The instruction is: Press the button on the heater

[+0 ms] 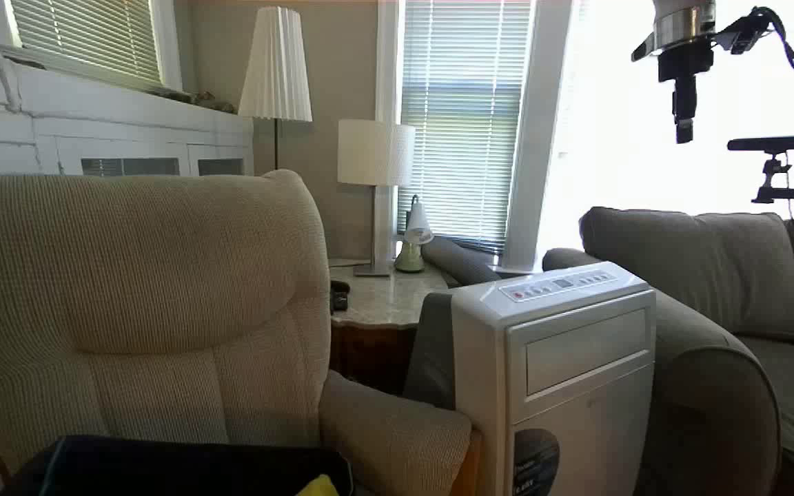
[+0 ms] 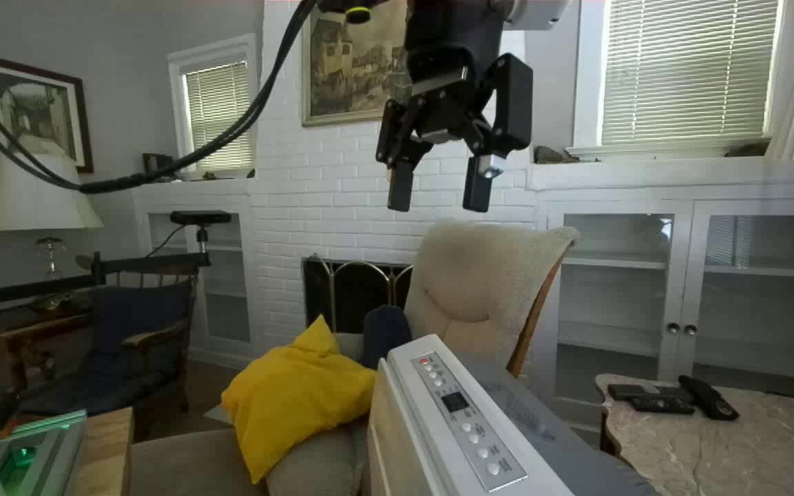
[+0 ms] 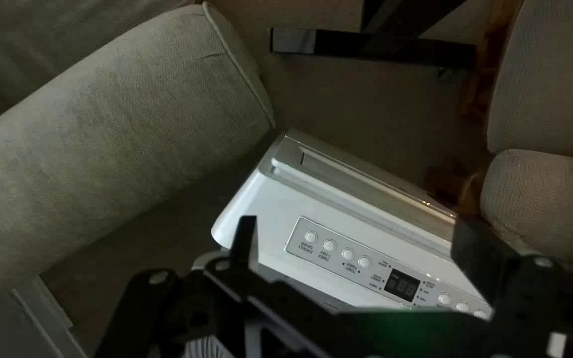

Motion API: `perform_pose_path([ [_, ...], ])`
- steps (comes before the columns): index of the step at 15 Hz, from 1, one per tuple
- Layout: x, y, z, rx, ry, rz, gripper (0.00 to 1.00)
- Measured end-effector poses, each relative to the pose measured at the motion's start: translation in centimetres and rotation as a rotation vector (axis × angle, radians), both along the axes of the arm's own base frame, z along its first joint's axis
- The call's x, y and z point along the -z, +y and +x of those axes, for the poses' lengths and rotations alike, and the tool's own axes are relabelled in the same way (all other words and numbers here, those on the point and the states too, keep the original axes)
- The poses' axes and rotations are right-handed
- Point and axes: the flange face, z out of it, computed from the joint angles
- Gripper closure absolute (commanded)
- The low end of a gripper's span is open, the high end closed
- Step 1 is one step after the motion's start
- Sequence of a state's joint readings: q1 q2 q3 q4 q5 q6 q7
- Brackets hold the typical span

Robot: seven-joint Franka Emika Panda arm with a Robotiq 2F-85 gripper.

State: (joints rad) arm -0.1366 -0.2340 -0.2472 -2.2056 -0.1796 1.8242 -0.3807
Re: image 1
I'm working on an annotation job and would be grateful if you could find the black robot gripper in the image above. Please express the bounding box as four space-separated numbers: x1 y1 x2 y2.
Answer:
631 33 759 143

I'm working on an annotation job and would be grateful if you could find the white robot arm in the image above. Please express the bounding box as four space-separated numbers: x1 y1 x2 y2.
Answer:
631 0 769 143

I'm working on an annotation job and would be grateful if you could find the white portable heater unit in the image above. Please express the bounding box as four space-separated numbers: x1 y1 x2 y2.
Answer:
453 261 657 496

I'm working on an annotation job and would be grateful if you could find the window blind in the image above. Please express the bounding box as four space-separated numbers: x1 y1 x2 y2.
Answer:
402 0 535 243

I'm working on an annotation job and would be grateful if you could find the grey-green fabric sofa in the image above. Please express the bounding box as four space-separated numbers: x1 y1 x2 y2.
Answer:
402 208 794 496

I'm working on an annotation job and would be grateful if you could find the grey rolled cushion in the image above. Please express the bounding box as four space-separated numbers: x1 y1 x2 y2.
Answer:
422 237 497 288

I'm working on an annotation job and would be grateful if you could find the white table lamp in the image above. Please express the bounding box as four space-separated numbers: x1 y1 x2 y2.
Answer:
336 118 417 278

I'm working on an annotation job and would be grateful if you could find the small white figurine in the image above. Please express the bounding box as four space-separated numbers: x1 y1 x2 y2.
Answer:
394 198 434 274

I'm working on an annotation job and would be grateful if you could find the tall white floor lamp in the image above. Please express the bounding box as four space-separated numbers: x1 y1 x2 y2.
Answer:
234 6 314 175

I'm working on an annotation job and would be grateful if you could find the yellow cushion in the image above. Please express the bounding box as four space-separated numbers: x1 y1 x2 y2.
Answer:
298 474 339 496

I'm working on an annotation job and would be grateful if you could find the beige fabric armchair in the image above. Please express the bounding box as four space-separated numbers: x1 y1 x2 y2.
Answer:
0 170 484 496

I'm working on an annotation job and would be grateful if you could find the dark blue bin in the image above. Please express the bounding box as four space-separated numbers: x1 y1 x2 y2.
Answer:
0 434 360 496

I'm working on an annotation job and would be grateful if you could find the black camera on stand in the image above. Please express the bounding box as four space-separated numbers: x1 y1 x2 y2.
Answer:
728 135 794 203

